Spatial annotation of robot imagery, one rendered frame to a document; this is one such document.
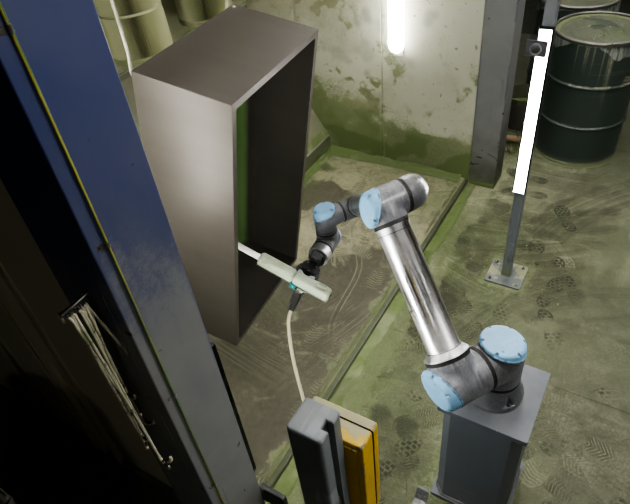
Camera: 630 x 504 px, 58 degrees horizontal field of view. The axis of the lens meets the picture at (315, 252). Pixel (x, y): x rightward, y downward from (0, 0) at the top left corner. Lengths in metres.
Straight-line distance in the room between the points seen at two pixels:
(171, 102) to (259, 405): 1.58
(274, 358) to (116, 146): 2.10
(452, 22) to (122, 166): 2.88
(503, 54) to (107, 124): 2.93
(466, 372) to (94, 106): 1.31
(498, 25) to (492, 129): 0.66
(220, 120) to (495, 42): 2.25
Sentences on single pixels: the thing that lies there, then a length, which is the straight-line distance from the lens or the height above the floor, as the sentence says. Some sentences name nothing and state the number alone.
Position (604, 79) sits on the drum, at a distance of 4.16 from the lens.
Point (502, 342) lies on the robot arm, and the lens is 1.90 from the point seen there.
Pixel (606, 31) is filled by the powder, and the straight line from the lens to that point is 4.30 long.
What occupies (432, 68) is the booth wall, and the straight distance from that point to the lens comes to 3.84.
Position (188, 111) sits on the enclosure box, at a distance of 1.79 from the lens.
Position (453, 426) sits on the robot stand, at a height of 0.54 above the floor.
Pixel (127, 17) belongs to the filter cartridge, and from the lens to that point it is 3.11.
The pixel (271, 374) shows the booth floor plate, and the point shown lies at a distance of 2.93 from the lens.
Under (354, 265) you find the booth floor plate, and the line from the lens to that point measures 3.41.
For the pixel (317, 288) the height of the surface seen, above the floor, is 0.85.
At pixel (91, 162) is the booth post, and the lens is 1.01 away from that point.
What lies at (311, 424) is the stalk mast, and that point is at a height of 1.64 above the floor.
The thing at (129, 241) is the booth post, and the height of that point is 1.71.
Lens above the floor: 2.35
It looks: 41 degrees down
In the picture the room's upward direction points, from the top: 7 degrees counter-clockwise
